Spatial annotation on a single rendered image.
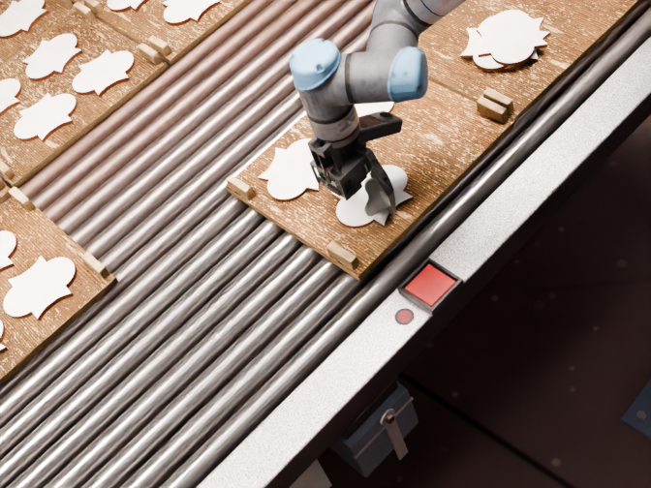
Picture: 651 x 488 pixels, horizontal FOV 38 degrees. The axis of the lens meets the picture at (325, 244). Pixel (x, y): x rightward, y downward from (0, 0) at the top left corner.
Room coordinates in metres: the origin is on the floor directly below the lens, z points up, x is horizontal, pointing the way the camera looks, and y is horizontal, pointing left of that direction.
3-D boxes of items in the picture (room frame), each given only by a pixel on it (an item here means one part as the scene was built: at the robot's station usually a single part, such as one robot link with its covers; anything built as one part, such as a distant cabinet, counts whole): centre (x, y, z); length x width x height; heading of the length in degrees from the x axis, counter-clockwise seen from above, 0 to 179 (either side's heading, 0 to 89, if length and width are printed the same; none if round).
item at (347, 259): (0.98, -0.02, 0.95); 0.06 x 0.02 x 0.03; 28
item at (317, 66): (1.07, -0.09, 1.24); 0.09 x 0.08 x 0.11; 64
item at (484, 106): (1.16, -0.36, 0.95); 0.06 x 0.02 x 0.03; 28
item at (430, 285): (0.87, -0.13, 0.92); 0.06 x 0.06 x 0.01; 27
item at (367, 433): (0.78, 0.04, 0.77); 0.14 x 0.11 x 0.18; 117
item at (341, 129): (1.07, -0.09, 1.16); 0.08 x 0.08 x 0.05
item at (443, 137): (1.19, -0.13, 0.93); 0.41 x 0.35 x 0.02; 118
